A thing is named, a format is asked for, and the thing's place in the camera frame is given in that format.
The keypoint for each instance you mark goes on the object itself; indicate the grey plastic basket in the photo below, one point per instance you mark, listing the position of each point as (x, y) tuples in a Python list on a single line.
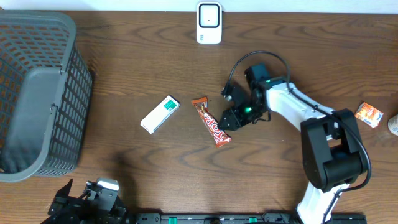
[(46, 90)]

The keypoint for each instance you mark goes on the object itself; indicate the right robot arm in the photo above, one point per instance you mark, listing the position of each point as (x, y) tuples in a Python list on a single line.
[(333, 154)]

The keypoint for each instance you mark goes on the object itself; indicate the orange small snack packet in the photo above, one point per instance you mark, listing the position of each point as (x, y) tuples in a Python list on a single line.
[(369, 114)]

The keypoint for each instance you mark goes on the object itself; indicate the red Top chocolate bar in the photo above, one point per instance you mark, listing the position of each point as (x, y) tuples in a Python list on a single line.
[(220, 137)]

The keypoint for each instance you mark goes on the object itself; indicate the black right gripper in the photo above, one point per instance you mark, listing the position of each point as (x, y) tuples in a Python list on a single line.
[(231, 118)]

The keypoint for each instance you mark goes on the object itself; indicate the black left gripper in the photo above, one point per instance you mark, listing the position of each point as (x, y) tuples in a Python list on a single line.
[(66, 207)]

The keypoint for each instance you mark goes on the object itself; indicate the white barcode scanner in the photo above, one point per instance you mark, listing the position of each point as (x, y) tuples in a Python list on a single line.
[(209, 22)]

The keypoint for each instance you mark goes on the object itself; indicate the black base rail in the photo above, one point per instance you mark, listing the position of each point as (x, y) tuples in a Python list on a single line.
[(155, 218)]

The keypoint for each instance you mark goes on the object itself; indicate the white green box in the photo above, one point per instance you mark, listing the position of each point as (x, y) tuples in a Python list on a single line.
[(159, 114)]

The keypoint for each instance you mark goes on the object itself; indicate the green lid jar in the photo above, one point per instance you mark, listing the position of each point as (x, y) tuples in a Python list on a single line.
[(393, 125)]

